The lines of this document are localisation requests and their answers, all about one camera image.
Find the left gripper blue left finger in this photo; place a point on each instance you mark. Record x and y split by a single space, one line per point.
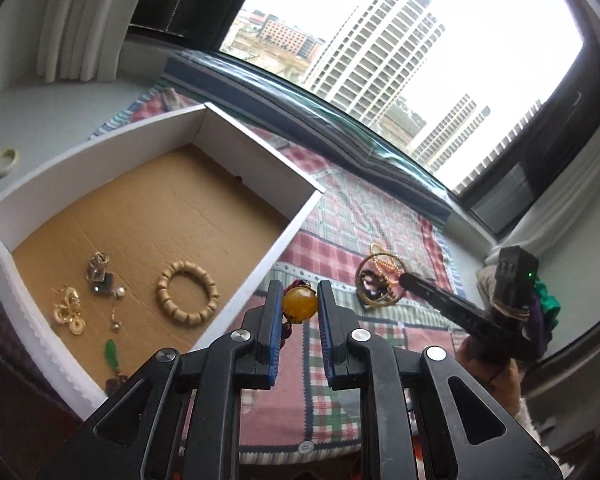
258 365

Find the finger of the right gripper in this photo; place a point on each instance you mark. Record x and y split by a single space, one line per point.
458 310

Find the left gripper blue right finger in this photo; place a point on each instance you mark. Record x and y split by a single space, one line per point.
342 369

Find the black square pendant pearl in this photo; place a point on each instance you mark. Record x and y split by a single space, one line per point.
106 288

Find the silver crystal brooch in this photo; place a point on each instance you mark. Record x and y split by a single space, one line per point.
97 267

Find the gold chain flower earrings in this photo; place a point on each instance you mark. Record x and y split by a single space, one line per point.
67 310

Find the right hand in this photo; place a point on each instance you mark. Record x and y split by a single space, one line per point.
502 381

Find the green cloth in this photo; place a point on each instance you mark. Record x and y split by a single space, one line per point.
546 309

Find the plaid patchwork quilt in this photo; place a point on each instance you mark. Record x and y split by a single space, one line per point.
373 196

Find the right dark curtain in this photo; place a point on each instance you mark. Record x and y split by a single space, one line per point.
506 190

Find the white cardboard box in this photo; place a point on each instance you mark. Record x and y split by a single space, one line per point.
191 185

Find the pale jade bangle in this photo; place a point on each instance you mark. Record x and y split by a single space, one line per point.
9 159

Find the white curtain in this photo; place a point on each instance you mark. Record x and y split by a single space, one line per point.
82 39

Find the black camera box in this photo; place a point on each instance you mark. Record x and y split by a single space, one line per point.
515 275

